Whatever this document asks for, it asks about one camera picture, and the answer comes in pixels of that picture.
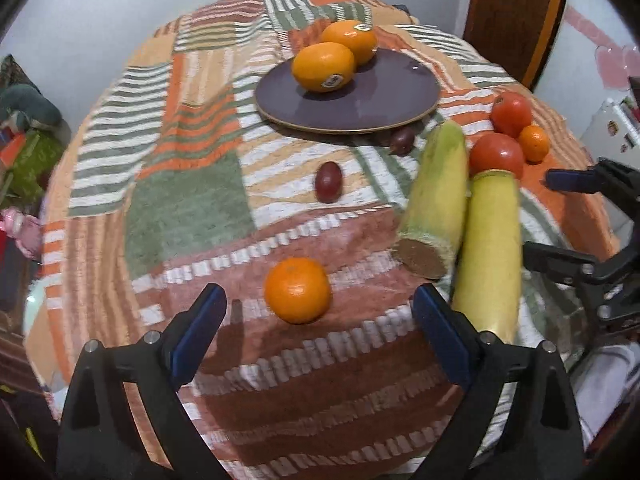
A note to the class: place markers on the tiny orange mandarin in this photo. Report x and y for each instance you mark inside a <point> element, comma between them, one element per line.
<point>534,143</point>

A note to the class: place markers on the small orange mandarin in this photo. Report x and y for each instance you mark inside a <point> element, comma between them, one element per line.
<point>298,290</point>

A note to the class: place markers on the white cloth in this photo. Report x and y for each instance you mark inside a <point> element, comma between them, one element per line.
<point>607,385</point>

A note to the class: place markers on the pink toy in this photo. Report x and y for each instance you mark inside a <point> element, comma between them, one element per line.
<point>22,230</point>

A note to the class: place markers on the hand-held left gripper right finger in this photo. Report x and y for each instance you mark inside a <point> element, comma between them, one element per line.
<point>442,335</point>

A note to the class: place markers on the corn cob in yellow husk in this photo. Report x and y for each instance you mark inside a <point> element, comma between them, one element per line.
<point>492,255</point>

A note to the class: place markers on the corn cob in green husk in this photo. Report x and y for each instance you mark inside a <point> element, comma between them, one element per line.
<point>437,190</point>

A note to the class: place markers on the dark red plum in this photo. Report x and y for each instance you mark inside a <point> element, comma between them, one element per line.
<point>402,141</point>
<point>328,182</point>

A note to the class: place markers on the green cloth pile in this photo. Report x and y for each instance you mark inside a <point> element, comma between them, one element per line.
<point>30,125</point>

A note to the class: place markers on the striped patchwork tablecloth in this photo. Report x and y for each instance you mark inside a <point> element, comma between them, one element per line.
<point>190,200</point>

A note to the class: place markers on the purple round plate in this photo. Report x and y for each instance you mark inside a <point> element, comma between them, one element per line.
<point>380,95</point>

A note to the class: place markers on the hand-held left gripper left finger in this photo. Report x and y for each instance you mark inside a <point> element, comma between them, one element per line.
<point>197,332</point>

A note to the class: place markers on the red tomato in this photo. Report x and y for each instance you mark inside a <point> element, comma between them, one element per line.
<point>511,114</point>
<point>496,155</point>

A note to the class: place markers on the brown wooden chair back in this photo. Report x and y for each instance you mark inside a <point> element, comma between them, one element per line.
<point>515,15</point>

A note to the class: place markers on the large orange with sticker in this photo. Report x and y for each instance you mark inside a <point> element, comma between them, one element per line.
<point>320,65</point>
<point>357,40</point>

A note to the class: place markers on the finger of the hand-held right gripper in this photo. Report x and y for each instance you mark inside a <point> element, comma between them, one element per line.
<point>550,260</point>
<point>570,180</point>

